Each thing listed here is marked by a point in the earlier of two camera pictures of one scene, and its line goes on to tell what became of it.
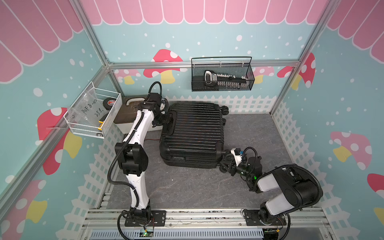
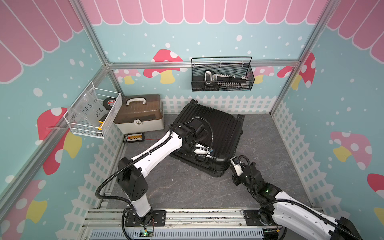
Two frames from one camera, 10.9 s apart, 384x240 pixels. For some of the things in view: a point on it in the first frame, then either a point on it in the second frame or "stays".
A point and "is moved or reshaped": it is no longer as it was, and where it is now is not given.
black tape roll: (108, 102) stays
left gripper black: (165, 121) -> (196, 141)
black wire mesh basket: (221, 73) stays
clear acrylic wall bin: (95, 110) stays
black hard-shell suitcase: (192, 135) is moved or reshaped
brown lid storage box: (126, 113) stays
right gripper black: (232, 166) -> (235, 177)
